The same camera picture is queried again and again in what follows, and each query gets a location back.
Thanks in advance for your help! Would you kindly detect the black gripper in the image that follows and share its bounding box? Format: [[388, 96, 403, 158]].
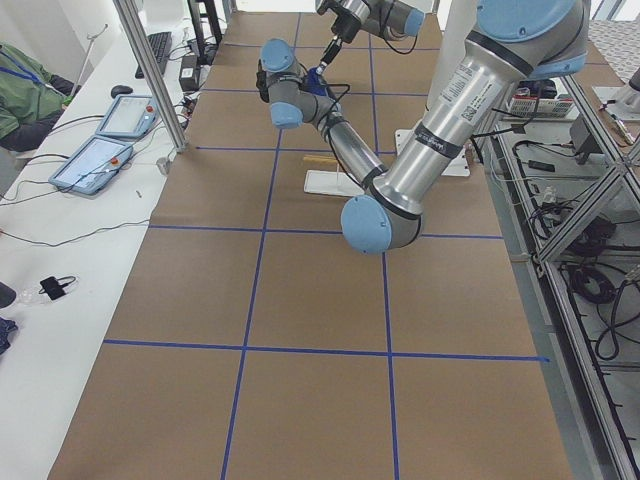
[[315, 0, 363, 70]]

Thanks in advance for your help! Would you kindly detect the blue microfiber towel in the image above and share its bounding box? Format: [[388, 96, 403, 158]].
[[303, 67, 331, 97]]

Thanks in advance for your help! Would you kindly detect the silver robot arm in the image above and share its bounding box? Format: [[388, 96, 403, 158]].
[[315, 0, 426, 75], [257, 1, 590, 254]]

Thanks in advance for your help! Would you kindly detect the left wooden rack dowel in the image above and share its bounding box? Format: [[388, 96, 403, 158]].
[[303, 155, 339, 165]]

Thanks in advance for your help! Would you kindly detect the black power adapter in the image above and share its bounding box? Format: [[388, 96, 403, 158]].
[[179, 54, 201, 92]]

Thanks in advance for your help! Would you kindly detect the black keyboard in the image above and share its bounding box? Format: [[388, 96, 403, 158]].
[[147, 32, 172, 75]]

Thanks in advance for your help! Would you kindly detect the upper blue teach pendant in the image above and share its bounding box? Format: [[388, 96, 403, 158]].
[[96, 94, 157, 139]]

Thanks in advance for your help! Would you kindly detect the blue teach pendant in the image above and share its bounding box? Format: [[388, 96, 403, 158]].
[[96, 94, 157, 139], [48, 135, 133, 196]]

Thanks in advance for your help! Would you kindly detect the black computer mouse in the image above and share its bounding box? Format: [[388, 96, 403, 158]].
[[110, 85, 133, 99]]

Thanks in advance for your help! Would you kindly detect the lower blue teach pendant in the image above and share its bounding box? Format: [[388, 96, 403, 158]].
[[48, 135, 133, 196]]

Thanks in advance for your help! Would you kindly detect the person in green jacket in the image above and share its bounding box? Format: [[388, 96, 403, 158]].
[[1, 43, 81, 152]]

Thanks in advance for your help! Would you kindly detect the small black usb device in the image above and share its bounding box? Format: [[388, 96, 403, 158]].
[[40, 276, 66, 301]]

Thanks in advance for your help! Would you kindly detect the black braided camera cable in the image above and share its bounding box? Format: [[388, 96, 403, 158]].
[[314, 83, 352, 121]]

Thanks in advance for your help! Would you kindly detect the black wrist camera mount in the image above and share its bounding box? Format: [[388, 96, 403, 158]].
[[256, 61, 270, 103]]

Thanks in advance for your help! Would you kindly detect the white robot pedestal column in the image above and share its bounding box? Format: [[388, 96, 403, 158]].
[[395, 1, 476, 177]]

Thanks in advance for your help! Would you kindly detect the white rack base plate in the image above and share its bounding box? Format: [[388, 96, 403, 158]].
[[303, 170, 364, 197]]

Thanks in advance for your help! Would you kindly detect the aluminium frame post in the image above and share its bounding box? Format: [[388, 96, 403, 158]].
[[113, 0, 187, 153]]

